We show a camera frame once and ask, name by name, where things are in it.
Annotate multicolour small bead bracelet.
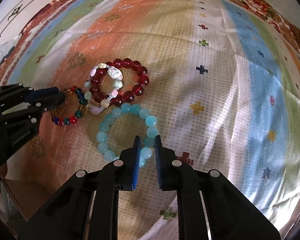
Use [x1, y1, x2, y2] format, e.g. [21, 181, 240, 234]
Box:
[51, 86, 89, 126]

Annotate light blue bead bracelet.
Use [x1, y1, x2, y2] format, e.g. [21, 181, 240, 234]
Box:
[96, 102, 159, 169]

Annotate dark red bead bracelet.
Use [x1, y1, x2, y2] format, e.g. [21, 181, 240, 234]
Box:
[89, 57, 150, 107]

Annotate white pink charm bracelet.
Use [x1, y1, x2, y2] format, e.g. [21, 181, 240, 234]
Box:
[84, 63, 124, 116]

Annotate silver metal tin box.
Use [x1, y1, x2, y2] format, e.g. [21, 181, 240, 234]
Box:
[0, 179, 51, 239]

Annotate person's left hand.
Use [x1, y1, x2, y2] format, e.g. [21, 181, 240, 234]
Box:
[0, 163, 7, 179]

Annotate crumpled grey blue clothes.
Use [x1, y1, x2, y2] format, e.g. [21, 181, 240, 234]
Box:
[0, 38, 18, 65]

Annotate striped colourful mat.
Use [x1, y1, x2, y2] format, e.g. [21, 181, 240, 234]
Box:
[0, 0, 300, 239]

